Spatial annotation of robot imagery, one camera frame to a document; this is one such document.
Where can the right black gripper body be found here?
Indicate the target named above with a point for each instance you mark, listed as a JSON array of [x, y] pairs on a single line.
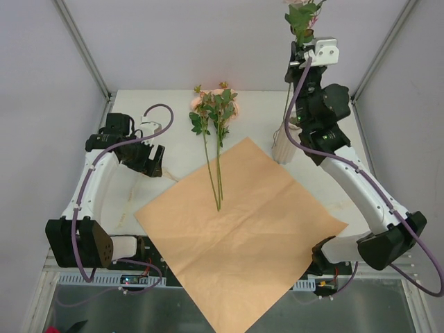
[[300, 59]]

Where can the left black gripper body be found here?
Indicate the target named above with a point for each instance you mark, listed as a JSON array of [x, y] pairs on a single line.
[[152, 159]]

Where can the cream ribbon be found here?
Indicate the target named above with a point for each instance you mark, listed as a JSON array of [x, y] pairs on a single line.
[[144, 190]]

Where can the pink rose stem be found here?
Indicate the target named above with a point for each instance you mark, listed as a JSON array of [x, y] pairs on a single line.
[[202, 111], [301, 17], [221, 109]]

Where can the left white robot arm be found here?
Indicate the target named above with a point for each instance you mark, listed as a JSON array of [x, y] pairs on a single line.
[[78, 232]]

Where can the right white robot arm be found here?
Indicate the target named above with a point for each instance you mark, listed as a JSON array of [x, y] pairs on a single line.
[[392, 229]]

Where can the white ribbed vase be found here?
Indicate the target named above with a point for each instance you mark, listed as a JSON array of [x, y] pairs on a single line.
[[283, 150]]

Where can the black object at bottom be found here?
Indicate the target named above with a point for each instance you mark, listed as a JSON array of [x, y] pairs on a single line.
[[77, 327]]

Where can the red object at bottom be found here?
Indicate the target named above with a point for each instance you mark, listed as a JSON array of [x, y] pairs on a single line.
[[51, 329]]

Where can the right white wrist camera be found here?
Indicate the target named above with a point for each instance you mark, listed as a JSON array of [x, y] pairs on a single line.
[[323, 51]]

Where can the left aluminium frame post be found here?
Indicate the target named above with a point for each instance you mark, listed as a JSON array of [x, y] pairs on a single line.
[[82, 48]]

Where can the aluminium frame post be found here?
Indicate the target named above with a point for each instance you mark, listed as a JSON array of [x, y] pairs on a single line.
[[383, 49], [82, 48]]

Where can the left white cable duct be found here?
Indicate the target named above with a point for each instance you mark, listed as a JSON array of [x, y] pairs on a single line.
[[112, 280]]

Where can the white cable duct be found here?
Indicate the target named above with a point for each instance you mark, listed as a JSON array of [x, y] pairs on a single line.
[[312, 285], [112, 280]]

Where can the right aluminium frame post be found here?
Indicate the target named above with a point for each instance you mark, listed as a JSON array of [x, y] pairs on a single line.
[[383, 49]]

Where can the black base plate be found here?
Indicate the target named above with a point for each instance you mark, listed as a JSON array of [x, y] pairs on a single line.
[[149, 262]]

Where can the right white cable duct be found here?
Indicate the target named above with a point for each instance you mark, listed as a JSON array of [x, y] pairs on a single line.
[[312, 285]]

